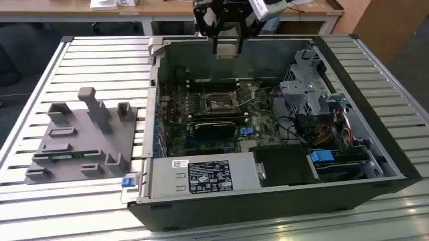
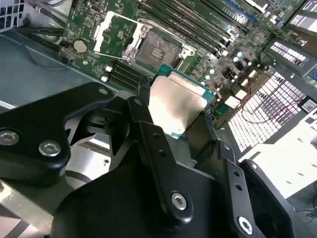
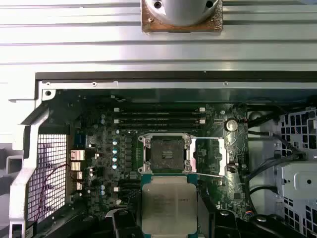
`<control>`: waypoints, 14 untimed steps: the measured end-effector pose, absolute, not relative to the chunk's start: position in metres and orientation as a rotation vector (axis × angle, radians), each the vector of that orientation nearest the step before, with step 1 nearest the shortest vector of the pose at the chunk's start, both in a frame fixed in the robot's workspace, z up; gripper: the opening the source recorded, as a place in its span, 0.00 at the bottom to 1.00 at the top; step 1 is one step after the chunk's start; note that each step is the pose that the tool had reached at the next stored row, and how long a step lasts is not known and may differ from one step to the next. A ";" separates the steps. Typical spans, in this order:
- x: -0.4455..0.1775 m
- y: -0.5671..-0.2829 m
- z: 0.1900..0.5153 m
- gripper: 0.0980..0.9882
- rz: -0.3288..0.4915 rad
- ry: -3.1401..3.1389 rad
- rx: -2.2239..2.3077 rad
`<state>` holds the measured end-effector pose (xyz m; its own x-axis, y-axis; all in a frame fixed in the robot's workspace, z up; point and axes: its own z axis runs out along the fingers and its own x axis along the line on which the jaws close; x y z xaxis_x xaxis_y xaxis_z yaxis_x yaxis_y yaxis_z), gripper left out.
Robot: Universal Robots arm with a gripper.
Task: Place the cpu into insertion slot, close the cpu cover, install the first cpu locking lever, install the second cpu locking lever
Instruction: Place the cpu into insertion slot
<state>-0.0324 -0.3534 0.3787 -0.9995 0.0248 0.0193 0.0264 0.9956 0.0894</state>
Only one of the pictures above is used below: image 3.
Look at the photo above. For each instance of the silver perforated disk bay cage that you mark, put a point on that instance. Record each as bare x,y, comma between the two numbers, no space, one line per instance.
297,178

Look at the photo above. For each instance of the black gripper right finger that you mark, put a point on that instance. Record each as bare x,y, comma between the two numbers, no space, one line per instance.
223,225

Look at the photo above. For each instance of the metal socket cover frame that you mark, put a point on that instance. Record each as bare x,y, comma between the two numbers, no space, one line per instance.
224,158

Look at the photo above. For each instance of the silver topped CPU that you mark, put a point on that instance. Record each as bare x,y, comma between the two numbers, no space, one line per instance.
169,203

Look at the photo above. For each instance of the square brown base plate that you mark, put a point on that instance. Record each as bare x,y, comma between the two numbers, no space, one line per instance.
148,24

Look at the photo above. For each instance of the black open PC case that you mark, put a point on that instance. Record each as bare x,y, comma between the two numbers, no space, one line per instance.
158,85

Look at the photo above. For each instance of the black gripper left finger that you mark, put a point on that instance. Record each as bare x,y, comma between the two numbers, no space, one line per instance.
121,225

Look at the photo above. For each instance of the RAM slot with white clips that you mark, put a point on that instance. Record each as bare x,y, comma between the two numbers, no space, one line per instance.
158,109
158,121
116,189
127,202

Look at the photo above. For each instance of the RAM slot with black clips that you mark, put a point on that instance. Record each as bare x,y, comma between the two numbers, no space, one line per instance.
158,127
128,181
128,196
158,114

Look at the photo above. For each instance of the CPU socket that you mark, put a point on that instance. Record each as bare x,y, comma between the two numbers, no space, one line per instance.
168,153

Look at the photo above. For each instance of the green motherboard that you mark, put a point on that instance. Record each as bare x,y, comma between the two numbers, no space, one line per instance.
230,188

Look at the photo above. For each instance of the round silver coin battery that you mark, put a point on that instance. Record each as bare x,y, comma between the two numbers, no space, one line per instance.
231,124

